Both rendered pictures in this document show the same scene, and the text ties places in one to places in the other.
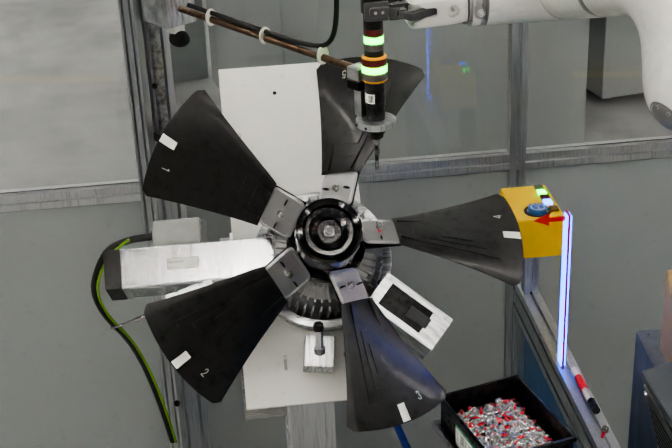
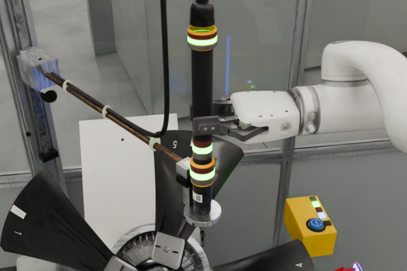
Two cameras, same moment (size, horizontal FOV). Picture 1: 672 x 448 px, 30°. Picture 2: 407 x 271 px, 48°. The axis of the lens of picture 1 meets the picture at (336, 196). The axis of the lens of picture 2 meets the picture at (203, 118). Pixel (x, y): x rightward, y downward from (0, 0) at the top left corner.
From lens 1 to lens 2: 139 cm
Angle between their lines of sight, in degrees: 6
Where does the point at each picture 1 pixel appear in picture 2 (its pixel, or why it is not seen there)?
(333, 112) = (165, 176)
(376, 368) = not seen: outside the picture
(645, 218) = (361, 186)
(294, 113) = (137, 155)
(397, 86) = (220, 163)
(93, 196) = (8, 181)
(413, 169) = not seen: hidden behind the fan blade
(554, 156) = (311, 153)
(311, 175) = (149, 205)
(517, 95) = not seen: hidden behind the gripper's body
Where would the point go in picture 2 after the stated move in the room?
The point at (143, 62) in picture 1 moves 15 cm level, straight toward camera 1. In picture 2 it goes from (26, 107) to (19, 136)
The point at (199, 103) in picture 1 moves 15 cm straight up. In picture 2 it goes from (43, 182) to (28, 118)
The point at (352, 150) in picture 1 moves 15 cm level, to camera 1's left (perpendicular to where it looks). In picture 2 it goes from (180, 218) to (109, 221)
